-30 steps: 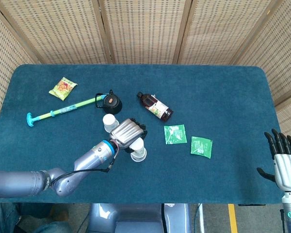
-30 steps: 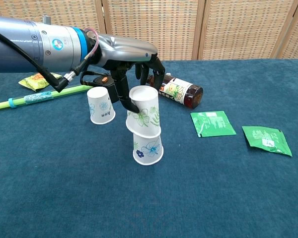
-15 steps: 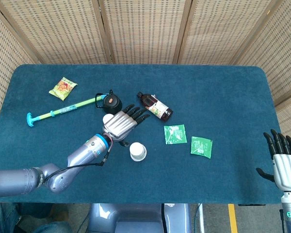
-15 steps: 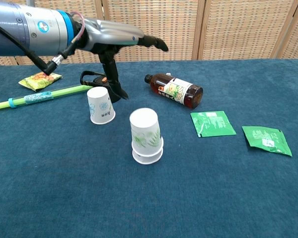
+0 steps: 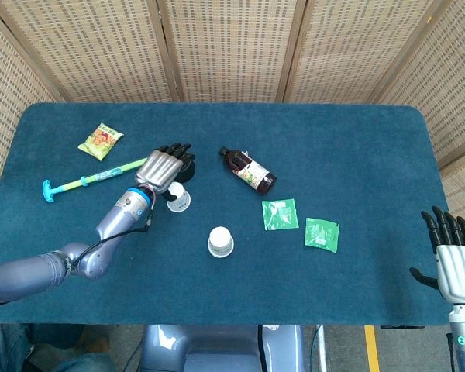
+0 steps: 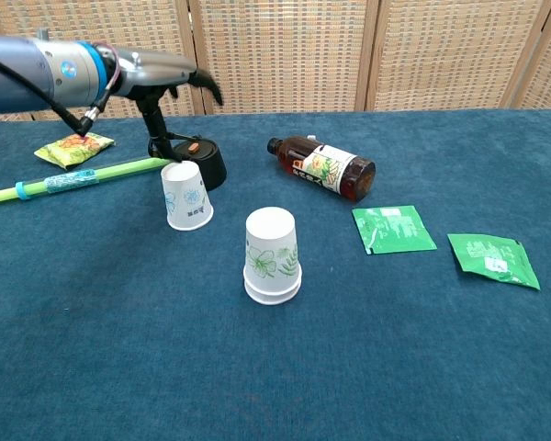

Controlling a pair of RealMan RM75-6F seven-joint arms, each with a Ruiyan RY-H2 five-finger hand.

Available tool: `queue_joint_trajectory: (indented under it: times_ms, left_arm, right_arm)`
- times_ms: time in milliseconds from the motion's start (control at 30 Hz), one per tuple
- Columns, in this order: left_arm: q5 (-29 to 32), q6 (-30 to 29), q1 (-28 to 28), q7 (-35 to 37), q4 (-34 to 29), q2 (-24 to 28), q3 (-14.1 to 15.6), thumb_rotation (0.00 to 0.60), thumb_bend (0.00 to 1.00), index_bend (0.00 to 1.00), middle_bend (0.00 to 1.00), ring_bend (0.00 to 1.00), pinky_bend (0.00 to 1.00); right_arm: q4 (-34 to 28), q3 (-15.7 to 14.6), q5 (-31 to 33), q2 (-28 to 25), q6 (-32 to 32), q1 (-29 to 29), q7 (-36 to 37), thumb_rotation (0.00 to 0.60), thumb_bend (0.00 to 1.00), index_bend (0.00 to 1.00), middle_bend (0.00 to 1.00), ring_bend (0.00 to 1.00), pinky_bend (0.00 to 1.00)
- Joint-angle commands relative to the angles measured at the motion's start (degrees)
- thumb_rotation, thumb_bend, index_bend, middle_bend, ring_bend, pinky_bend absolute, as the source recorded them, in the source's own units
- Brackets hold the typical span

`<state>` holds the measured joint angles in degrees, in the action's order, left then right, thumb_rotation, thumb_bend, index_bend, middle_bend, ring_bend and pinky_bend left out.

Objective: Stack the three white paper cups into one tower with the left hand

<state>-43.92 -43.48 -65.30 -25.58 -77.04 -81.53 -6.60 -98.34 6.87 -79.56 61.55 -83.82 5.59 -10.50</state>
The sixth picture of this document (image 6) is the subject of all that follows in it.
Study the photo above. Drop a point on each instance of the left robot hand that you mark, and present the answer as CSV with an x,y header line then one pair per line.
x,y
156,71

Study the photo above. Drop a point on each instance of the white paper cup green fern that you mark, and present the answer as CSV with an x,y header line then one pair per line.
x,y
271,248

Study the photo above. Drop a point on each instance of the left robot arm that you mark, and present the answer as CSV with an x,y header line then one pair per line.
x,y
23,69

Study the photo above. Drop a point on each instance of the white paper cup blue print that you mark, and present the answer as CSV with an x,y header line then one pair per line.
x,y
183,188

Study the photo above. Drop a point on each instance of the white paper cup blue flower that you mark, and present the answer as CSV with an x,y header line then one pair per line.
x,y
272,299

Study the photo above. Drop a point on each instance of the green stick with blue band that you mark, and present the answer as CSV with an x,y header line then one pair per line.
x,y
115,171

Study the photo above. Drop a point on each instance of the yellow green snack bag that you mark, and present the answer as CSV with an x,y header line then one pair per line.
x,y
69,150

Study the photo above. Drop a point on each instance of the woven wooden folding screen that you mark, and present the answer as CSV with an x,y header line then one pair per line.
x,y
280,55

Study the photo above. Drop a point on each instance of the brown tea bottle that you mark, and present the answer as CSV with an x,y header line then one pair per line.
x,y
321,165

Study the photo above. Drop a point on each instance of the flat green square sachet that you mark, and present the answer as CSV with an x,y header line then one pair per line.
x,y
392,229

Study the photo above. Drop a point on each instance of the blue table cloth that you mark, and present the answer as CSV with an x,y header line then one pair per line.
x,y
275,358

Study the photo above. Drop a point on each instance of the crumpled green sachet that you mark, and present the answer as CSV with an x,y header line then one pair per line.
x,y
493,259

